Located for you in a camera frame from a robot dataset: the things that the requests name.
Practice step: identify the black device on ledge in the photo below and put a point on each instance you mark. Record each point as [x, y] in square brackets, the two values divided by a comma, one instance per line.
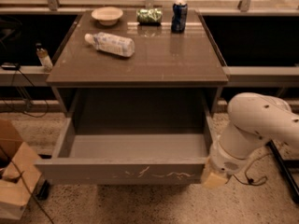
[10, 66]

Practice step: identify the blue soda can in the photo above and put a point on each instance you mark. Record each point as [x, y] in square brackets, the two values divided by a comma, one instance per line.
[180, 11]

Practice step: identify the small bottle on ledge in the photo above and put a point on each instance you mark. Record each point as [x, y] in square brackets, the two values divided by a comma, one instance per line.
[44, 57]

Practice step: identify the black metal stand leg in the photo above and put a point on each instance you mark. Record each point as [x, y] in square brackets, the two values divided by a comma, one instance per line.
[285, 167]

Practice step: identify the cardboard box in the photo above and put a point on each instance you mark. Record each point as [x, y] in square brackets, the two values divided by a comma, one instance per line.
[19, 175]

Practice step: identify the white ceramic bowl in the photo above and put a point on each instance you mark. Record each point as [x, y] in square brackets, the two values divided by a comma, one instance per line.
[107, 16]

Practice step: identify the clear plastic water bottle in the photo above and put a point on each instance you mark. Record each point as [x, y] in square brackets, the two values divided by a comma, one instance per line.
[110, 43]

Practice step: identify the grey cabinet with glossy top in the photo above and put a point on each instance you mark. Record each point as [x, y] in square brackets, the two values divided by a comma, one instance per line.
[161, 58]

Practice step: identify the grey top drawer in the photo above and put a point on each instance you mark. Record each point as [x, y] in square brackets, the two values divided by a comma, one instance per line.
[132, 137]

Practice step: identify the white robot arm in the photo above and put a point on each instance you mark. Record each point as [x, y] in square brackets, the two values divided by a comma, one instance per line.
[254, 120]

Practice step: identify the green crushed can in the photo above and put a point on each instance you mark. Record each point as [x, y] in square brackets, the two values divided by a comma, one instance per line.
[149, 16]

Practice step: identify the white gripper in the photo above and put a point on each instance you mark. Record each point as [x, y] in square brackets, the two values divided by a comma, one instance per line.
[226, 160]

